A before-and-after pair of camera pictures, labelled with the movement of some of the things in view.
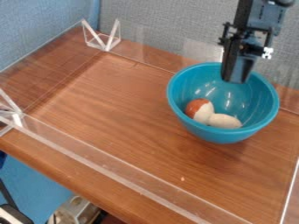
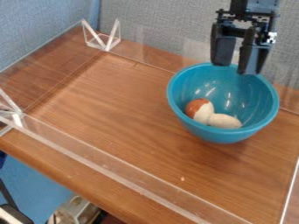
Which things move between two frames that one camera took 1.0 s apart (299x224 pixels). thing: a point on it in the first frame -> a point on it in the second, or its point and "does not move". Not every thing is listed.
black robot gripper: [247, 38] -> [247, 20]
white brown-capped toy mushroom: [200, 109] does not move
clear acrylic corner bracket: [98, 40] does not move
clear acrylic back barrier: [179, 46] does not move
